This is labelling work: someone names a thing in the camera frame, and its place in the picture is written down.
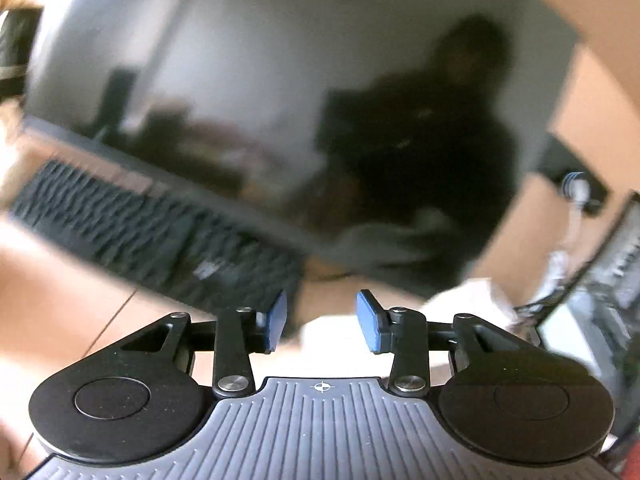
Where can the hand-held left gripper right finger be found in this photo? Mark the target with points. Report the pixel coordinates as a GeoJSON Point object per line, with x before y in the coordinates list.
{"type": "Point", "coordinates": [369, 321]}

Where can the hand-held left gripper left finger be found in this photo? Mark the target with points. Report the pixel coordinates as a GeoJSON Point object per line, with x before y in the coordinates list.
{"type": "Point", "coordinates": [276, 321]}

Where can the white striped shirt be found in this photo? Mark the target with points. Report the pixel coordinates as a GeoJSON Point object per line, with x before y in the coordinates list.
{"type": "Point", "coordinates": [475, 300]}

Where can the black computer keyboard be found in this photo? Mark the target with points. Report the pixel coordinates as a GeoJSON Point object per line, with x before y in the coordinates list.
{"type": "Point", "coordinates": [140, 225]}

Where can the white-framed monitor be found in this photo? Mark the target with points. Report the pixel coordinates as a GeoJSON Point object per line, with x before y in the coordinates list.
{"type": "Point", "coordinates": [595, 310]}

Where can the black flat device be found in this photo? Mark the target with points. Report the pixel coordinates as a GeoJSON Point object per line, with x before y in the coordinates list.
{"type": "Point", "coordinates": [560, 160]}

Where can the large dark computer monitor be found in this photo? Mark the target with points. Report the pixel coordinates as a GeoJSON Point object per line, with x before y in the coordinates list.
{"type": "Point", "coordinates": [260, 60]}

